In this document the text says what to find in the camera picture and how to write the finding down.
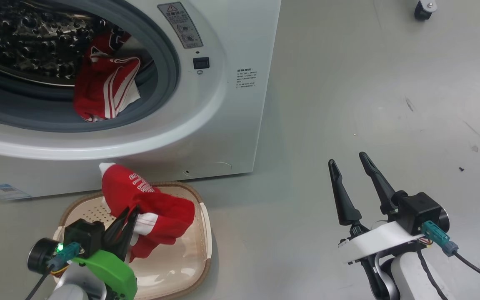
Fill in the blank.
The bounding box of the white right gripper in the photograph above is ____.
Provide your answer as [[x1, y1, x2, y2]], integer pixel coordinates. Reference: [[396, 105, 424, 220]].
[[328, 152, 426, 264]]

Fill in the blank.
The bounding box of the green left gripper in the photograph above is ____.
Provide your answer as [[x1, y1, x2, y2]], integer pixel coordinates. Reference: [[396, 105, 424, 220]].
[[72, 205, 140, 300]]

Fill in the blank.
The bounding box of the red garment with white lettering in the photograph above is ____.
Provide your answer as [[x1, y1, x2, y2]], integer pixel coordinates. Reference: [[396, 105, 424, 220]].
[[99, 162, 195, 263]]

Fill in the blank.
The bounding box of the cream perforated laundry basket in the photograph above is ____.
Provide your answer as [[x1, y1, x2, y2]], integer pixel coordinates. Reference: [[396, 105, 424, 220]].
[[52, 181, 213, 300]]

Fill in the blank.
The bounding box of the white washing machine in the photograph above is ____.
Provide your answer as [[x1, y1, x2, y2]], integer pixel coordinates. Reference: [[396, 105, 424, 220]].
[[0, 0, 282, 200]]

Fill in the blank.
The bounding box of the blue energy label sticker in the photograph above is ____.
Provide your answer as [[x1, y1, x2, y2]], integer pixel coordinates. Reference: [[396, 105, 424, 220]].
[[0, 184, 32, 200]]

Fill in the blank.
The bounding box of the metal cart leg with caster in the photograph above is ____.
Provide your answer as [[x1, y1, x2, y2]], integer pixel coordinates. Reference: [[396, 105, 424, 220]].
[[414, 0, 438, 21]]

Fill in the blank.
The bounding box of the grey warning label sticker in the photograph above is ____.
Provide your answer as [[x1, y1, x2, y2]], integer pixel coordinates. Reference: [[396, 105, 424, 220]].
[[157, 2, 204, 49]]

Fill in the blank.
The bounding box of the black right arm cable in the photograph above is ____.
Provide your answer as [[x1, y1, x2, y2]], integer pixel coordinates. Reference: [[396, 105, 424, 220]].
[[421, 221, 480, 290]]

